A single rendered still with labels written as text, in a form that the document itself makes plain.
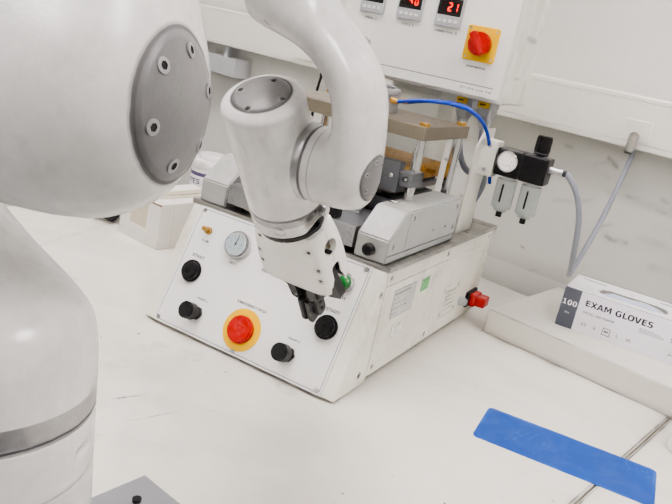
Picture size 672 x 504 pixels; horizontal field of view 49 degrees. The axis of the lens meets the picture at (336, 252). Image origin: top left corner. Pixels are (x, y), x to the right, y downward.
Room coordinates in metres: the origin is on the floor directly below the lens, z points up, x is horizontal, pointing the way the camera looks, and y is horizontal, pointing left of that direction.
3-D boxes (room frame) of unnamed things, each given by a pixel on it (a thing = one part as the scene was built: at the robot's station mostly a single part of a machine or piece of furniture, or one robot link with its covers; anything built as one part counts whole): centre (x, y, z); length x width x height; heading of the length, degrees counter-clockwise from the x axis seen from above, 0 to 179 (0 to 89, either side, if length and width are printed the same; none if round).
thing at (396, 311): (1.17, -0.02, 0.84); 0.53 x 0.37 x 0.17; 153
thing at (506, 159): (1.20, -0.27, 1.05); 0.15 x 0.05 x 0.15; 63
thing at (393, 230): (1.05, -0.10, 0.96); 0.26 x 0.05 x 0.07; 153
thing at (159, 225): (1.44, 0.34, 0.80); 0.19 x 0.13 x 0.09; 142
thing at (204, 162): (1.62, 0.32, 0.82); 0.09 x 0.09 x 0.15
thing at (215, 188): (1.19, 0.14, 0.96); 0.25 x 0.05 x 0.07; 153
